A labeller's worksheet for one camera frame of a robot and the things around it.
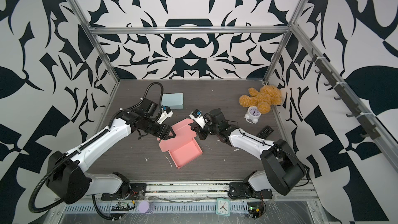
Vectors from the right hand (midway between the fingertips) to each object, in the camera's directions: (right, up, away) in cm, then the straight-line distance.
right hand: (193, 126), depth 83 cm
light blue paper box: (-14, +13, +22) cm, 29 cm away
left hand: (-12, -2, -5) cm, 13 cm away
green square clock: (+13, -33, -14) cm, 38 cm away
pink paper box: (-7, -13, +4) cm, 15 cm away
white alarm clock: (+37, +4, +16) cm, 40 cm away
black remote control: (+42, -6, +9) cm, 43 cm away
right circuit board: (+29, -36, -12) cm, 47 cm away
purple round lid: (-18, -29, -20) cm, 39 cm away
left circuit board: (-33, -36, -10) cm, 50 cm away
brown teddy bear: (+48, +16, +19) cm, 54 cm away
